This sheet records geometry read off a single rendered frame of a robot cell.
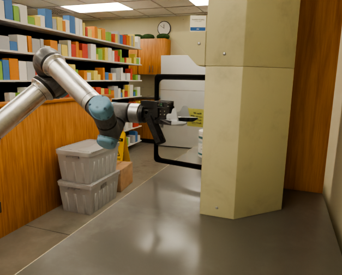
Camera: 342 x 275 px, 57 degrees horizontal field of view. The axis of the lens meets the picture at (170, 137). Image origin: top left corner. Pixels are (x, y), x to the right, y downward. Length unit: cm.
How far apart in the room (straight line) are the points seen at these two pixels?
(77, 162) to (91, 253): 239
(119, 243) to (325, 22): 103
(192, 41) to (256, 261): 63
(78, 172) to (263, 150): 244
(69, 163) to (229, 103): 250
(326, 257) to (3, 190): 261
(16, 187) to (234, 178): 243
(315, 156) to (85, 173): 232
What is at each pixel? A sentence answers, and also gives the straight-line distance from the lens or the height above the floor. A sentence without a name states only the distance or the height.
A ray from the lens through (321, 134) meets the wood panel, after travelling 133.
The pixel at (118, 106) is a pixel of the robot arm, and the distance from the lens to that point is 121.
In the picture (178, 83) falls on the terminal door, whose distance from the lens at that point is 135.
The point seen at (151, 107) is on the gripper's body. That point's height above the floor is 127.
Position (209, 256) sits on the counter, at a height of 94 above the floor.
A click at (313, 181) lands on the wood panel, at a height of 98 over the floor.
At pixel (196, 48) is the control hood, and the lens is 97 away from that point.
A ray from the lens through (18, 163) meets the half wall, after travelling 311.
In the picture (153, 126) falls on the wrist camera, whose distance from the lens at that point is 115.
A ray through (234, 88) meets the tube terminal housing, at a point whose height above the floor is 135.
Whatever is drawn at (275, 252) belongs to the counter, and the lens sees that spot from 90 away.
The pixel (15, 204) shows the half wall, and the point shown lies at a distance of 317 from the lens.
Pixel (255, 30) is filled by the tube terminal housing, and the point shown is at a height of 151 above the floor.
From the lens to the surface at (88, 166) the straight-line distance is 314.
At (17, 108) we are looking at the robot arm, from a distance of 136.
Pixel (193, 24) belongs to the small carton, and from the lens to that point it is 107.
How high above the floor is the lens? 137
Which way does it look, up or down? 11 degrees down
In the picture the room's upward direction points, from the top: 1 degrees clockwise
